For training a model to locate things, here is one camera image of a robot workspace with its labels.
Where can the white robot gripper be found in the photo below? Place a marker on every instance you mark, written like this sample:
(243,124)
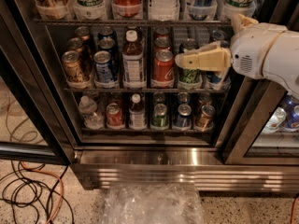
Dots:
(251,50)

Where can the blue silver redbull can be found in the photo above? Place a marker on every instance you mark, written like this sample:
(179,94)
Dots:
(199,0)

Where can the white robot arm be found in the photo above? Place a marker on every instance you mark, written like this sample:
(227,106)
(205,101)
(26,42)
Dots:
(288,52)

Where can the slim redbull can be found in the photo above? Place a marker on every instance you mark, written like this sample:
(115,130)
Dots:
(225,44)
(216,77)

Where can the slim redbull can middle front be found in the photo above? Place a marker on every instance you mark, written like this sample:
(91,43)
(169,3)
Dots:
(216,77)

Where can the green can middle front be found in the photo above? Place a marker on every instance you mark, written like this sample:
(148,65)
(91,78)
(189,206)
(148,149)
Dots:
(188,76)

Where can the red coke can middle front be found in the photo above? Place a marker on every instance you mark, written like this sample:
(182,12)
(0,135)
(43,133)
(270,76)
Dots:
(163,63)

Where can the white ribbed top shelf bottle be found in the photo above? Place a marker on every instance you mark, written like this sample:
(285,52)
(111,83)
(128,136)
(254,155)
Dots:
(163,10)

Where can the orange gold can bottom front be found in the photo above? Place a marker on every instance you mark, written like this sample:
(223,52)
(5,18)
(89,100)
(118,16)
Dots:
(205,116)

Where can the blue can bottom front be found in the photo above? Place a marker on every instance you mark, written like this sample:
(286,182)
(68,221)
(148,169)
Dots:
(183,116)

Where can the white can behind right door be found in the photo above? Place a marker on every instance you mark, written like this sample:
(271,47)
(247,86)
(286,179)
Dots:
(276,119)

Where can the blue can behind right door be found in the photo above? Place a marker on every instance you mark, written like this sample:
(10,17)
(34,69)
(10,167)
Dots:
(292,120)

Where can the right glass fridge door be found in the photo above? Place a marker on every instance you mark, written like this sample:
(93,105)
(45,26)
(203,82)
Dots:
(253,146)

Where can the green can bottom front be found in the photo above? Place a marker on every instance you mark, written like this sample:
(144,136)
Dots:
(159,117)

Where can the stainless steel drinks fridge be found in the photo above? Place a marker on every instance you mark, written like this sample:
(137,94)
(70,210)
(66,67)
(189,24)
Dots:
(107,157)

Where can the blue pepsi can middle front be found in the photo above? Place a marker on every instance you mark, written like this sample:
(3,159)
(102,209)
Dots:
(104,66)

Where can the red can bottom front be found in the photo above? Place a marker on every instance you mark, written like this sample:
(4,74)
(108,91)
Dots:
(114,115)

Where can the white green zero can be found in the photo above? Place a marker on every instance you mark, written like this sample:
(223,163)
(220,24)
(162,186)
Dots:
(88,9)

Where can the gold can middle front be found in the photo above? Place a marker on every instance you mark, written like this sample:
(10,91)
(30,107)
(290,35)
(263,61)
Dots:
(75,67)

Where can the tan patterned top shelf can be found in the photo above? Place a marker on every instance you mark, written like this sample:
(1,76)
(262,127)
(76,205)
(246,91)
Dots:
(55,9)

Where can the open left fridge door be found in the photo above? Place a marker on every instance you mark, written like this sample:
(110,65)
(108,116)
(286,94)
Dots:
(25,53)

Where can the brown tea bottle middle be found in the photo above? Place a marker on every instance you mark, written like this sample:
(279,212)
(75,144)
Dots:
(133,58)

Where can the brown tea bottle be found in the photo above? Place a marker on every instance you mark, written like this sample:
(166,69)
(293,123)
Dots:
(133,58)
(137,120)

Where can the brown tea bottle bottom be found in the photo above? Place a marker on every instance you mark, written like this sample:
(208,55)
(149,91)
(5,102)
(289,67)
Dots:
(137,120)

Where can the clear water bottle bottom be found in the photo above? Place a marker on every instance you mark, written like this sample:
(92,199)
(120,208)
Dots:
(89,110)

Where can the clear plastic wrap bundle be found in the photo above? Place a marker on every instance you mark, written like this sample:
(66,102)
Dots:
(152,204)

